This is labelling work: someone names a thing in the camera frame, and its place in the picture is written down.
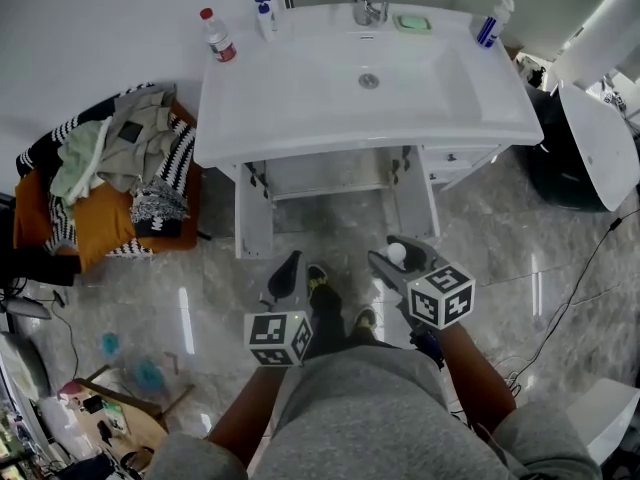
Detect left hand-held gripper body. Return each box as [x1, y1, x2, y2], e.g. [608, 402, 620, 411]
[242, 287, 315, 368]

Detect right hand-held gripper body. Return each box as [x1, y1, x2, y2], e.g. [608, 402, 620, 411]
[394, 262, 476, 367]

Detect blue and white spray bottle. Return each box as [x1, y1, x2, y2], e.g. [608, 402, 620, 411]
[469, 0, 515, 49]

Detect red-capped plastic bottle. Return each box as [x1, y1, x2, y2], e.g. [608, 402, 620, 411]
[199, 7, 238, 64]

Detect white pump bottle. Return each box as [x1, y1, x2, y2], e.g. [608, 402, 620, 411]
[253, 0, 278, 43]

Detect person's right forearm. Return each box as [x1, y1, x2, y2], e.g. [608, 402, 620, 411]
[442, 322, 517, 434]

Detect person's left forearm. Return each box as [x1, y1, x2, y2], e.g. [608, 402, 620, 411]
[207, 365, 289, 469]

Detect person's left shoe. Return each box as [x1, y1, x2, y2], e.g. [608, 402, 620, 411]
[305, 263, 331, 294]

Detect person's black trousers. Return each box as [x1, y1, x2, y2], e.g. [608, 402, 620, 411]
[304, 282, 401, 359]

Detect white cabinet door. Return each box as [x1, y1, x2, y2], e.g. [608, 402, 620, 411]
[234, 161, 275, 260]
[392, 145, 441, 242]

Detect person's grey shirt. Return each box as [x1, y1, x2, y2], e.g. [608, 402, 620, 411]
[144, 345, 601, 480]

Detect black white speckled knit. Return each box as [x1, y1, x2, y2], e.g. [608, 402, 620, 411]
[129, 175, 191, 239]

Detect dark round base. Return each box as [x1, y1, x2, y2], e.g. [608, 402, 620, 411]
[527, 87, 614, 214]

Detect wooden table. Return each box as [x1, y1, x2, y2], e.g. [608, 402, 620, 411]
[54, 365, 196, 474]

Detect green packet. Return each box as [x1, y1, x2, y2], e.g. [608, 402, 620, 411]
[102, 402, 126, 432]

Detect orange bench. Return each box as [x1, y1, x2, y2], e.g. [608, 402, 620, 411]
[12, 102, 204, 274]

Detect beige garment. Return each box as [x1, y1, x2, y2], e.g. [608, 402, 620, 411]
[97, 87, 179, 194]

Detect white curved furniture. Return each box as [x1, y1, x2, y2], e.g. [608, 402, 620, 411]
[564, 377, 640, 467]

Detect pink object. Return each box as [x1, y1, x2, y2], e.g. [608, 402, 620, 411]
[57, 382, 84, 407]

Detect light green garment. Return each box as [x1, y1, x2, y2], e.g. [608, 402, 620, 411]
[49, 116, 114, 204]

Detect black bulky object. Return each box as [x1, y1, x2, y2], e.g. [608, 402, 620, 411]
[0, 247, 84, 289]

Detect black floor cable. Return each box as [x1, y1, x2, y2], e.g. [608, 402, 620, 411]
[514, 215, 624, 377]

